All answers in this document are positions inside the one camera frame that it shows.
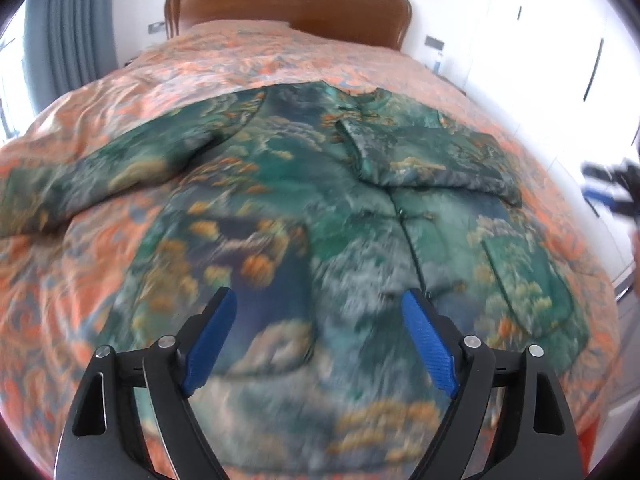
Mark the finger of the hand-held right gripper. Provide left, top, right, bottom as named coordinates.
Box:
left=581, top=160, right=626, bottom=182
left=584, top=185, right=632, bottom=217

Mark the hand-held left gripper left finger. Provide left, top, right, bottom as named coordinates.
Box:
left=55, top=286, right=238, bottom=480

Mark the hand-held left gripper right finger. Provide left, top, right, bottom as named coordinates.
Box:
left=401, top=288, right=587, bottom=480

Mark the green landscape print padded jacket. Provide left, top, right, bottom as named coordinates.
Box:
left=0, top=80, right=590, bottom=480

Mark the white wardrobe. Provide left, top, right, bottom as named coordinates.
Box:
left=407, top=0, right=640, bottom=286

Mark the orange patterned bedspread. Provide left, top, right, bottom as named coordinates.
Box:
left=0, top=21, right=621, bottom=480

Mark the red bed skirt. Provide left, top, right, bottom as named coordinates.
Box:
left=574, top=410, right=602, bottom=468

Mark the brown wooden headboard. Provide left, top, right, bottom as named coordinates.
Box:
left=164, top=0, right=413, bottom=52

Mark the bright window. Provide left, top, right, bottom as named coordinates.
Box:
left=0, top=7, right=43, bottom=148

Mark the blue-grey curtain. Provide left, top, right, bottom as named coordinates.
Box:
left=24, top=0, right=125, bottom=111

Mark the long black wardrobe handle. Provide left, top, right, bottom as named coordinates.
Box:
left=582, top=38, right=605, bottom=102

